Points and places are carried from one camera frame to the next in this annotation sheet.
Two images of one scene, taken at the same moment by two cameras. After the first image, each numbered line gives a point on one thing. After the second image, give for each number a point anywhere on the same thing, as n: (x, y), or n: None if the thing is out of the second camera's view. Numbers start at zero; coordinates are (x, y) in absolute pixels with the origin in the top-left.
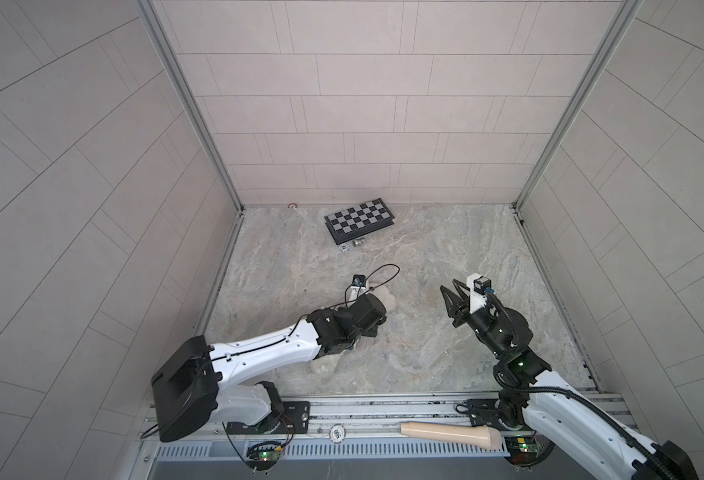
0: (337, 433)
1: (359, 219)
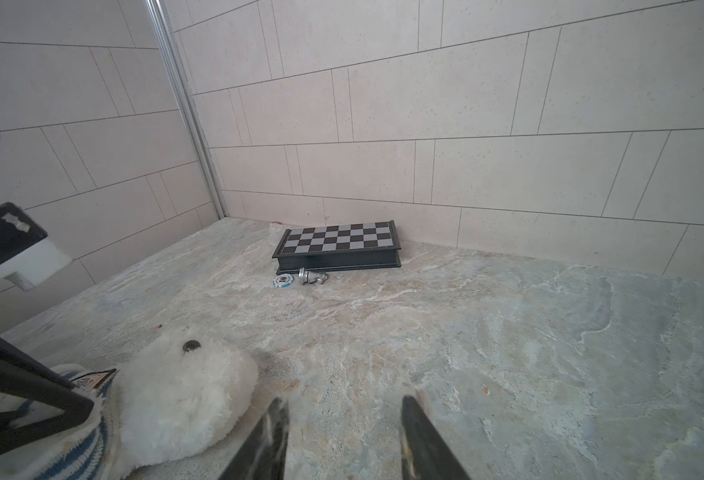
0: None
1: (349, 246)
